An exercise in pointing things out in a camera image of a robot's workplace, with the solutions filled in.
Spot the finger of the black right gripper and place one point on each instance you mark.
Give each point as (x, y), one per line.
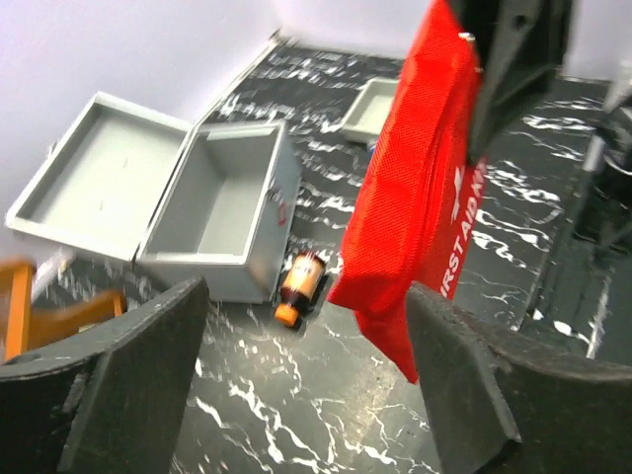
(521, 45)

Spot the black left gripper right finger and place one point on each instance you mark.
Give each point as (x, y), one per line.
(500, 402)

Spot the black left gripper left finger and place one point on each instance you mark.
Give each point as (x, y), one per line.
(107, 400)

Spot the grey plastic tray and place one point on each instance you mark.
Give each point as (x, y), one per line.
(367, 115)

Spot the red first aid pouch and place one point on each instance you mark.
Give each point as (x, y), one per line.
(417, 203)

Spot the brown medicine bottle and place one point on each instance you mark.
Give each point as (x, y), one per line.
(299, 287)

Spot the silver metal medicine case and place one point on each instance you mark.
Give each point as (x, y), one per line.
(177, 200)

